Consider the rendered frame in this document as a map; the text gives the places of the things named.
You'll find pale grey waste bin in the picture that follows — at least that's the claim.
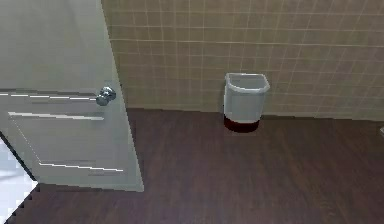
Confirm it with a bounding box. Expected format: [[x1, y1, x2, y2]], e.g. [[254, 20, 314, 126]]
[[222, 72, 271, 134]]

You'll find silver round door knob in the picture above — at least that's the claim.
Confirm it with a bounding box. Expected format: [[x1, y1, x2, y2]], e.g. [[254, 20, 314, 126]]
[[95, 86, 117, 107]]

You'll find pale grey room door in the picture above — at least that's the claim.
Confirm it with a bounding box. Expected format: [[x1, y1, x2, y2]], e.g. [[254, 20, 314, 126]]
[[0, 0, 145, 193]]

